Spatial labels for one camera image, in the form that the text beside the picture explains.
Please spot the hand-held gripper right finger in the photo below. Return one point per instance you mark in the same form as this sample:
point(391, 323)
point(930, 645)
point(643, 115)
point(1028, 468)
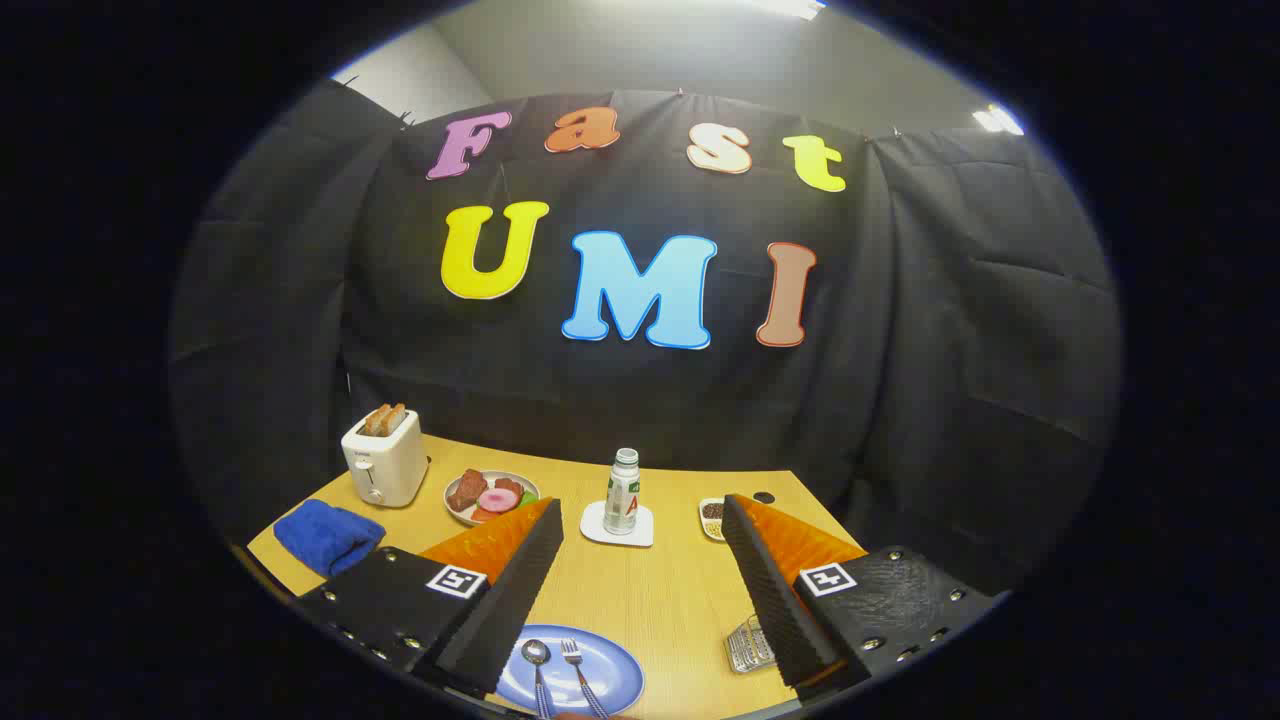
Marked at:
point(775, 600)

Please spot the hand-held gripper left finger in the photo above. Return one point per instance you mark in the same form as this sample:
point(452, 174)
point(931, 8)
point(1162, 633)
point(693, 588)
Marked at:
point(510, 600)

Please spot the orange carrot slice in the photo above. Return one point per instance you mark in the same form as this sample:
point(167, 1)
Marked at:
point(486, 515)

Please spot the grey food plate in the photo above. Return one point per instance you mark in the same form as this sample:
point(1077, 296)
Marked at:
point(462, 516)

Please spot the pink ham slice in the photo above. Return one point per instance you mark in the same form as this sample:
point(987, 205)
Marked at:
point(496, 499)

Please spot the white divided snack dish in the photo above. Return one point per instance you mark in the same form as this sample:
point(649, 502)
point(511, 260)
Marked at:
point(712, 518)

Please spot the brown meat piece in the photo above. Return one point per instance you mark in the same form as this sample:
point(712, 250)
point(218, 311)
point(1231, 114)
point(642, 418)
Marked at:
point(466, 490)
point(509, 489)

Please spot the white coaster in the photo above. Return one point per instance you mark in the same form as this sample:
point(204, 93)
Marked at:
point(594, 527)

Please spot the blue round plate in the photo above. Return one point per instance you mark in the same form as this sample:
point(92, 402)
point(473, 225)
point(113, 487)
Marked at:
point(615, 665)

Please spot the white toaster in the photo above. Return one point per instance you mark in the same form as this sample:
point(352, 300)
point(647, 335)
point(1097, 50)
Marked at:
point(390, 465)

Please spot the blue folded towel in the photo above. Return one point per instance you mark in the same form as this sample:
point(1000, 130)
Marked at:
point(328, 535)

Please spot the brown toast slice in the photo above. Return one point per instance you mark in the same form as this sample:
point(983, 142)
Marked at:
point(398, 416)
point(376, 421)

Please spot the ceiling light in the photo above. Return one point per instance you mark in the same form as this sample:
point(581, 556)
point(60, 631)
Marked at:
point(998, 120)

